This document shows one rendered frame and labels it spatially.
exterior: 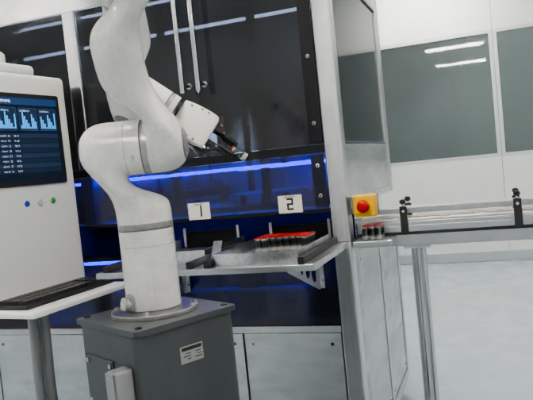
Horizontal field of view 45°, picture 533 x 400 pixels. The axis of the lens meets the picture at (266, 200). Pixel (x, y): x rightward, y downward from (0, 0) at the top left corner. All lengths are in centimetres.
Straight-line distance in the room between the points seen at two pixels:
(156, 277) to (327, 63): 103
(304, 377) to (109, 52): 138
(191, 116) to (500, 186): 528
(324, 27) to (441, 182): 466
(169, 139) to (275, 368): 116
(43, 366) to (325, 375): 102
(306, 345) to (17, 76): 133
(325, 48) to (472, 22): 469
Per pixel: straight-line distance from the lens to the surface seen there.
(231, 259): 186
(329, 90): 213
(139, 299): 141
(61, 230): 240
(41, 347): 252
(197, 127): 162
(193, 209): 230
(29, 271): 229
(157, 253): 139
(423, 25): 679
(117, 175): 140
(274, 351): 229
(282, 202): 217
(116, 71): 131
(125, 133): 139
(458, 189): 668
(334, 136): 212
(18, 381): 290
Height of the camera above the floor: 115
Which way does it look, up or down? 3 degrees down
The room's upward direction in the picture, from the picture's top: 6 degrees counter-clockwise
